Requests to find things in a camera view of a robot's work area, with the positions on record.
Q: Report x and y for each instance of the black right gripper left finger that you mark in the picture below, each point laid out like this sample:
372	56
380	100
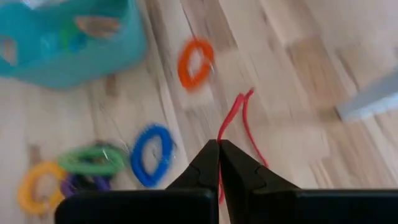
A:
202	171

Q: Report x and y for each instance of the red coil wristband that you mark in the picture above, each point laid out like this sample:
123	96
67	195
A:
186	77

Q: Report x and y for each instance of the blue coil wristband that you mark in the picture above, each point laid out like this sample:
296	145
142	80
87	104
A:
138	165

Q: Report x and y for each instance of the green plastic bin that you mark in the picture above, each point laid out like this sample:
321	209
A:
93	65

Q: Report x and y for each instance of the green coil wristband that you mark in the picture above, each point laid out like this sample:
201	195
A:
90	166

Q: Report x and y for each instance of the green rubber band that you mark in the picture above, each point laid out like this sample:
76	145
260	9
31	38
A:
66	35

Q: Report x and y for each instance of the red rubber band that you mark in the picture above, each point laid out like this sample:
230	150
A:
231	115

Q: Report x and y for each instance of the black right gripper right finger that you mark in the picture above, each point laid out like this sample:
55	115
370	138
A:
245	180

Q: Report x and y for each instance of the purple coil wristband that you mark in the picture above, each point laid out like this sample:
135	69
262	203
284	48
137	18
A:
66	188

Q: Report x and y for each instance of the yellow coil wristband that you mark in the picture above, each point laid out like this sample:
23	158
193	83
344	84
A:
26	189

